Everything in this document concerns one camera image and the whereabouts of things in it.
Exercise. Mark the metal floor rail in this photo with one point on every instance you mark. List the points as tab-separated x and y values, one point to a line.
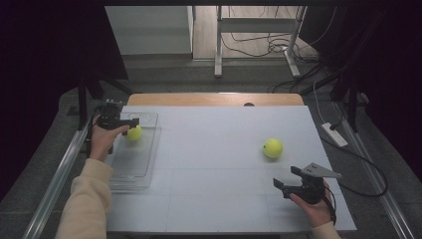
56	186
388	202

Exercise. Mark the white cabinet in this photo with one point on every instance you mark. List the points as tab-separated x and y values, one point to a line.
149	30

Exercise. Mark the white table board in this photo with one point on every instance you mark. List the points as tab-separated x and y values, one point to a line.
205	139

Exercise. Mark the person's left hand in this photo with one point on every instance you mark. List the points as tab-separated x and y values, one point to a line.
101	142

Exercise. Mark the dark curtain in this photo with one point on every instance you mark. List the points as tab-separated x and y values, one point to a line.
391	66
40	66

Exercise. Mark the white desk frame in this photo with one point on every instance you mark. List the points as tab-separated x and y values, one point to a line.
255	25

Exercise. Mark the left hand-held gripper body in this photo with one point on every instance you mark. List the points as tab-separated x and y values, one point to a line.
107	119

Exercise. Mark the clear plastic container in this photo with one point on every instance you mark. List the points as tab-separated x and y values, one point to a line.
132	159

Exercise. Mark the white power strip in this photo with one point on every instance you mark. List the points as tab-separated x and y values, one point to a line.
335	135

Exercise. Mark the yellow tennis ball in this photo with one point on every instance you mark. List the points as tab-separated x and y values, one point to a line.
272	147
135	133

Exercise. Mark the person's right hand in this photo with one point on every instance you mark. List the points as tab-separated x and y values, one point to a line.
320	212

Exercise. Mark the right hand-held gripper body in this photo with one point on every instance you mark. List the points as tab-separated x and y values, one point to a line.
310	194

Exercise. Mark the black metal stand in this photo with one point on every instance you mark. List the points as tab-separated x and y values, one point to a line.
352	106
82	103

